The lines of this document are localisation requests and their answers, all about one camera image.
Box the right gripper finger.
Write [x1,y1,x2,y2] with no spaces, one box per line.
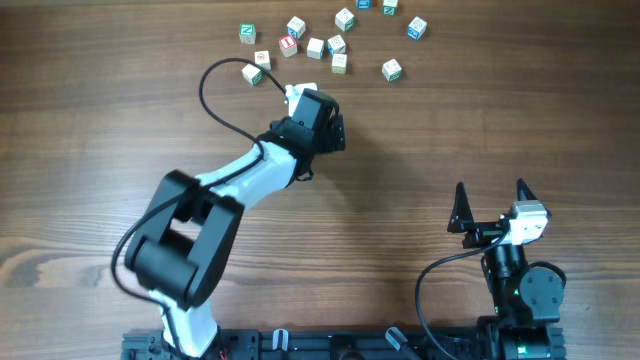
[447,182,474,233]
[516,178,538,201]

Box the wooden block green side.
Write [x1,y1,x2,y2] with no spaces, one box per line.
[335,8,355,32]
[382,59,402,82]
[241,64,263,86]

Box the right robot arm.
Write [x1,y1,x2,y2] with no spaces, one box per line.
[447,179,567,360]

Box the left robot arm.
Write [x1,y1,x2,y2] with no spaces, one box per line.
[119,89,346,359]

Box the wooden block yellow sided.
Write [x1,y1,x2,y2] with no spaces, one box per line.
[331,53,348,74]

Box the wooden block number 9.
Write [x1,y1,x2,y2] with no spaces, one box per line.
[307,38,324,60]

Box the blue sided block letter B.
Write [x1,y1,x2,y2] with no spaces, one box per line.
[327,35,346,56]

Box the red letter I block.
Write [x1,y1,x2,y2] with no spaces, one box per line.
[278,34,298,57]

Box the wooden block red print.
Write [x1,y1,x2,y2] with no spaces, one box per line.
[254,50,271,70]

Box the blue sided block upper left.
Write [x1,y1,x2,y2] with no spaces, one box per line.
[287,16,306,40]

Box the green letter N block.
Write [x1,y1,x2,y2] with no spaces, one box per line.
[239,23,257,45]

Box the blue block top edge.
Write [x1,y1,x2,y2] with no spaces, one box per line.
[357,0,373,9]

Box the green block top edge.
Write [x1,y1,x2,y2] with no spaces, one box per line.
[382,0,398,16]

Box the blue block far right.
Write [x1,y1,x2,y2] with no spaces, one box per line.
[407,16,428,40]

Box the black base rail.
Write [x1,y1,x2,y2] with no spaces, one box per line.
[121,327,567,360]

